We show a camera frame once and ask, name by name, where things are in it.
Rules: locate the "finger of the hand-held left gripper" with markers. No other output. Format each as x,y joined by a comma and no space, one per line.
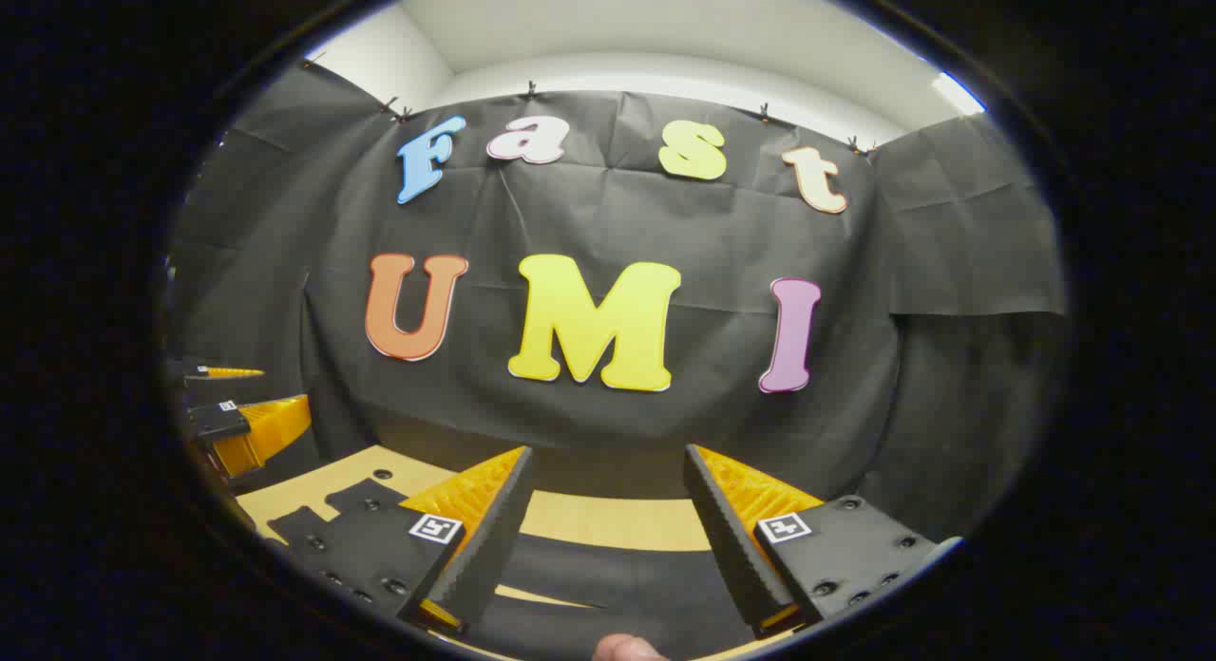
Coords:
223,371
266,428

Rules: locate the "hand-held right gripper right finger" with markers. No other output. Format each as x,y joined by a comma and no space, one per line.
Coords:
727,538

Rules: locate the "ceiling light panel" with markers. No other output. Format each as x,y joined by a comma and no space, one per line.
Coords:
955,93

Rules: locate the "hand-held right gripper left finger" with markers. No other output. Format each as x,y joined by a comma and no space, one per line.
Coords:
494,547

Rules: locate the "dark grey jeans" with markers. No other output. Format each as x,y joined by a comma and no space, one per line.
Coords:
646,585

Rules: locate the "black backdrop cloth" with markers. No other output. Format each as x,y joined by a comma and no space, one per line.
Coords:
608,215

